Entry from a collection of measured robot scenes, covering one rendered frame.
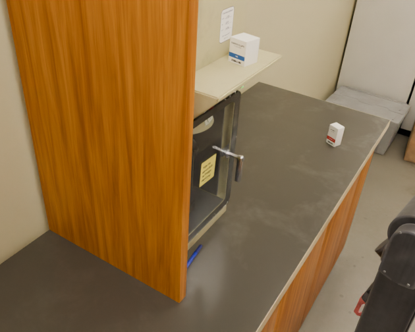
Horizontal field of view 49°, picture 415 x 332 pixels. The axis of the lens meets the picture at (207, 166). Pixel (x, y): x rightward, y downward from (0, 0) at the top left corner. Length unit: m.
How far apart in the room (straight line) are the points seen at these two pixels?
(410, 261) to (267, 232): 0.98
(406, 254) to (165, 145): 0.58
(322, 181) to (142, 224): 0.82
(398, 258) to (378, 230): 2.62
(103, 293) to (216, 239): 0.38
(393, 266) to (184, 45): 0.51
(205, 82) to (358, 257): 2.07
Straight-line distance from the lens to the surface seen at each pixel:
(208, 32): 1.06
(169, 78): 0.87
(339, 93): 4.05
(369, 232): 3.09
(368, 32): 4.07
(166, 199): 1.03
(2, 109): 1.25
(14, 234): 1.44
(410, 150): 3.90
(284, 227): 1.49
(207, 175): 1.25
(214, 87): 0.97
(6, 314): 1.29
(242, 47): 1.07
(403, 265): 0.52
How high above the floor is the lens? 1.91
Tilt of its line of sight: 34 degrees down
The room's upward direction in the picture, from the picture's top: 4 degrees clockwise
